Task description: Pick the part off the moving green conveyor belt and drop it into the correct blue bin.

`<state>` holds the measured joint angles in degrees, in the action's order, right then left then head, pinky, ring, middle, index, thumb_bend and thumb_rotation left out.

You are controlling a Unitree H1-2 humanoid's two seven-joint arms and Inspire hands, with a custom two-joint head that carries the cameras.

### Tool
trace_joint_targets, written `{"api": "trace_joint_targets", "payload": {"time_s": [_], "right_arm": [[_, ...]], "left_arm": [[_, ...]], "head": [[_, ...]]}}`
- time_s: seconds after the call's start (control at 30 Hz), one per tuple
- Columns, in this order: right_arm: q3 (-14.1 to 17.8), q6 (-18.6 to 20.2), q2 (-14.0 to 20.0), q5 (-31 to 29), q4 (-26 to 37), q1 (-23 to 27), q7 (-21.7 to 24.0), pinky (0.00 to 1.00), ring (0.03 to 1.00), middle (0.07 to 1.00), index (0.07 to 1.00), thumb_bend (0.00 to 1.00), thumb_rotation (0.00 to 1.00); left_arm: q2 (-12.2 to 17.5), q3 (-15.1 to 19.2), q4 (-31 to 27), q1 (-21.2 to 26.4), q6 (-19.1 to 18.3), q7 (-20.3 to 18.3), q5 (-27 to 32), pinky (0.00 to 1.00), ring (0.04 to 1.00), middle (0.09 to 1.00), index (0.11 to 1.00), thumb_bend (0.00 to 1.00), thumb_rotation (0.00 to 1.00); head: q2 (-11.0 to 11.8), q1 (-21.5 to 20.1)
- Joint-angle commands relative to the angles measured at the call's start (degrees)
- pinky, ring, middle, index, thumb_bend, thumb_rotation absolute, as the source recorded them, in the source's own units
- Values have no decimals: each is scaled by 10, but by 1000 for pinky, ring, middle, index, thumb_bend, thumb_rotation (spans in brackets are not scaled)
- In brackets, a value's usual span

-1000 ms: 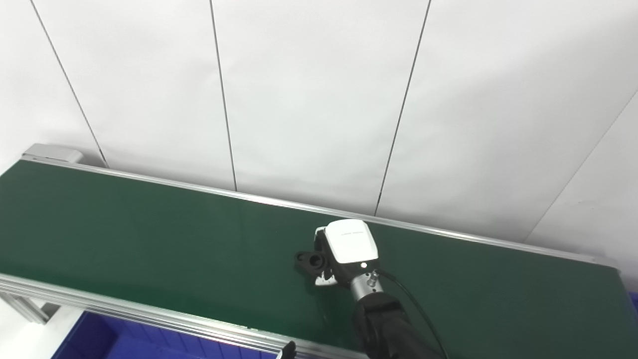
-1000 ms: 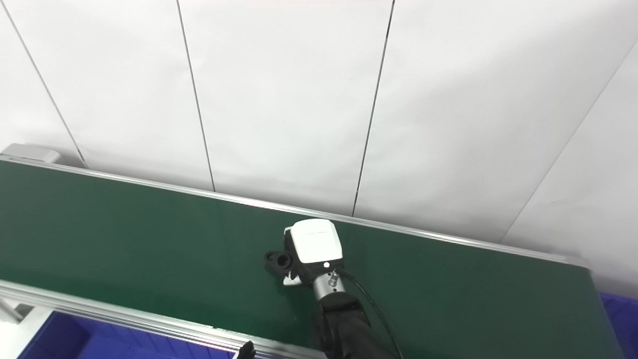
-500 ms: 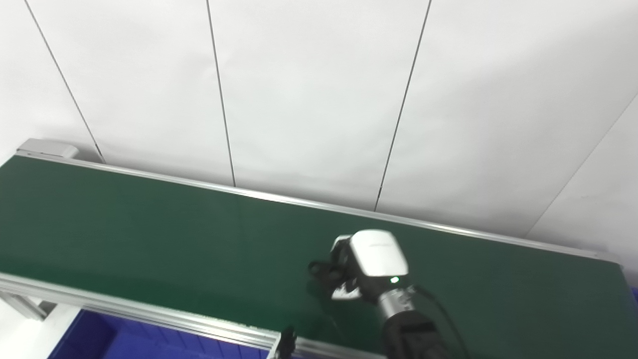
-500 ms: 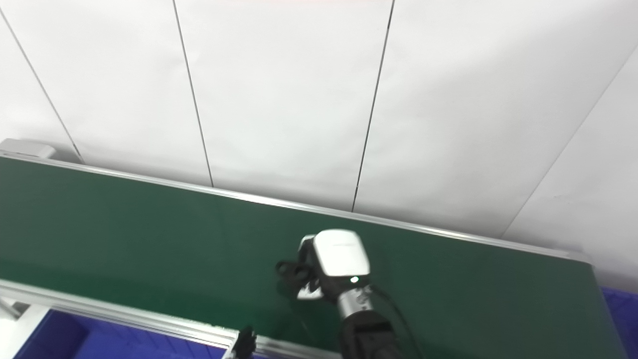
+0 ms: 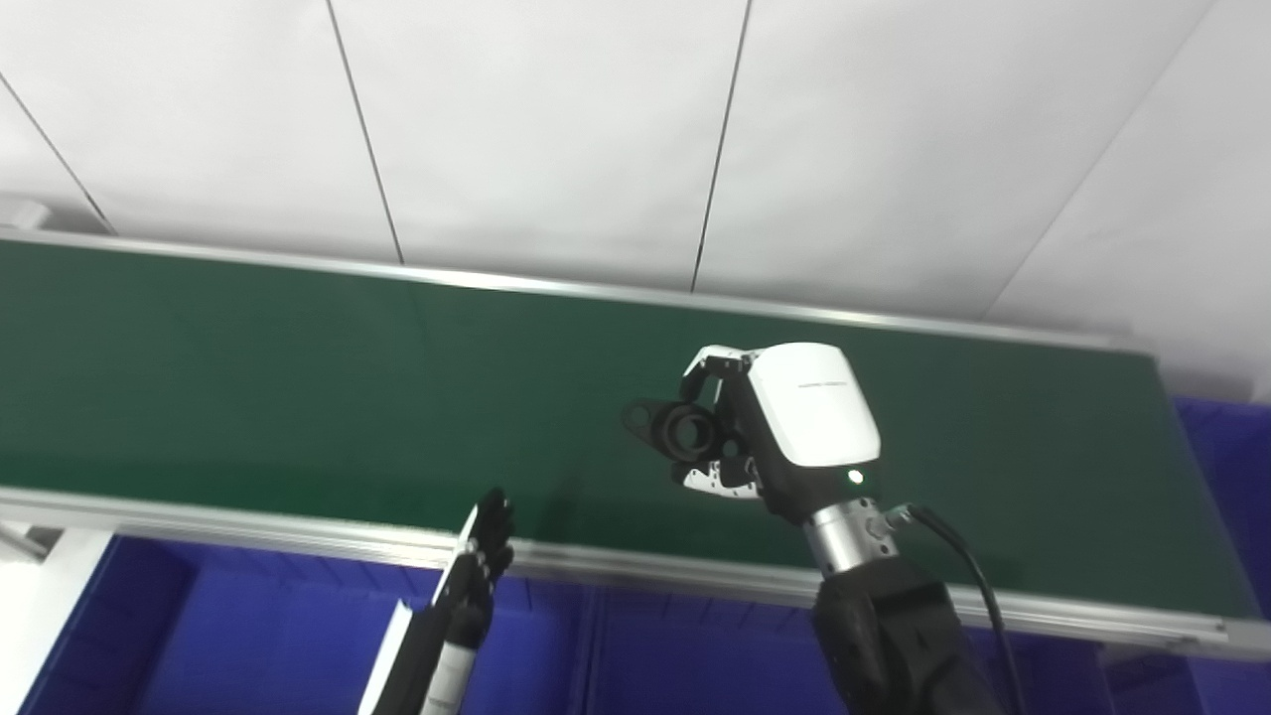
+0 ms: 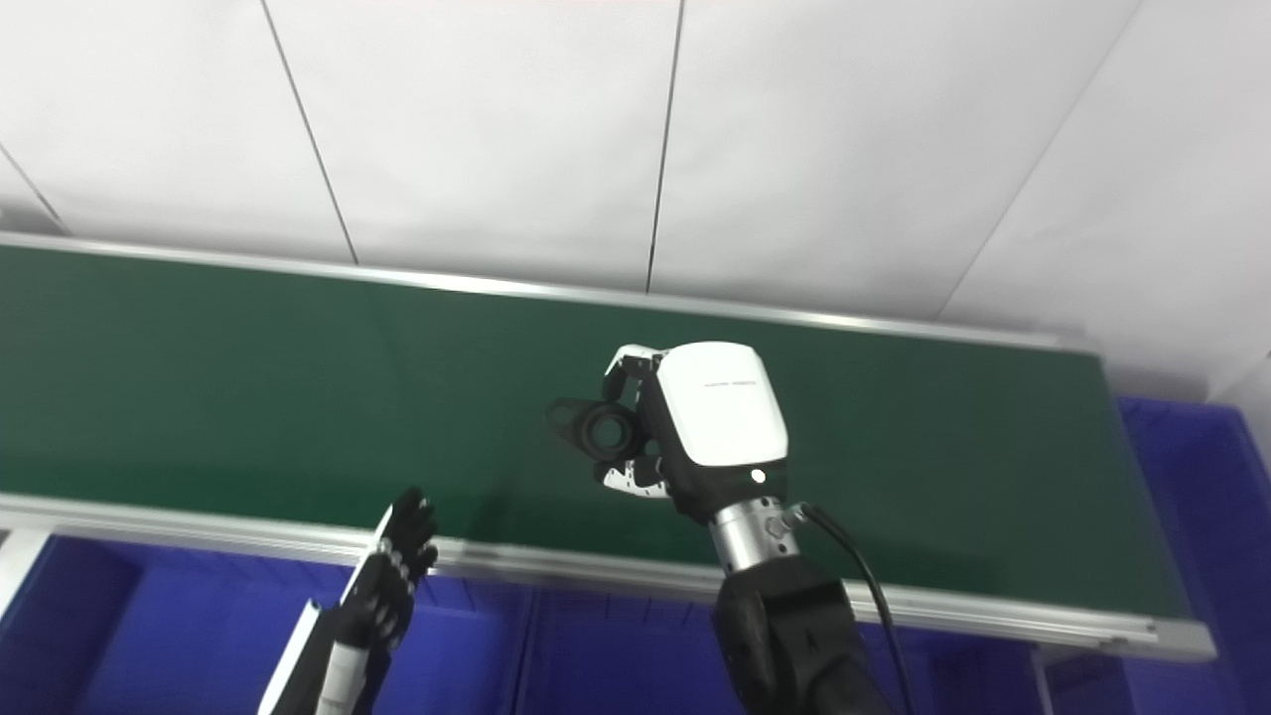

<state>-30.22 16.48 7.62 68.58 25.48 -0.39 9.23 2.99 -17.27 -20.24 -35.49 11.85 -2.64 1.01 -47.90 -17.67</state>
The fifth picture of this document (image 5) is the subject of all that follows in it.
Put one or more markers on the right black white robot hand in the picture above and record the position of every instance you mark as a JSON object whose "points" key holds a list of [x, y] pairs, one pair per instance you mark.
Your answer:
{"points": [[814, 417]]}

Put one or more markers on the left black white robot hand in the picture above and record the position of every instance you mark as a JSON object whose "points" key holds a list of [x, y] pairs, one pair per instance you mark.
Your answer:
{"points": [[452, 636]]}

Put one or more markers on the black flanged machine part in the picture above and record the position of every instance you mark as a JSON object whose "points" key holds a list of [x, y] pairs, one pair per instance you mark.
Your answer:
{"points": [[685, 427]]}

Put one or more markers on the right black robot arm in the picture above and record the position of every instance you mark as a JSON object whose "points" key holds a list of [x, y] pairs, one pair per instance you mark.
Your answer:
{"points": [[894, 636]]}

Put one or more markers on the green conveyor belt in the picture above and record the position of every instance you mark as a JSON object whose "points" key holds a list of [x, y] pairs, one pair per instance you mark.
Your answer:
{"points": [[298, 531], [298, 387]]}

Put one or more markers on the blue plastic bin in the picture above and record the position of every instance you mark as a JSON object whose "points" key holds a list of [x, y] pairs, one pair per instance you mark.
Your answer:
{"points": [[248, 636], [695, 655], [1226, 467]]}

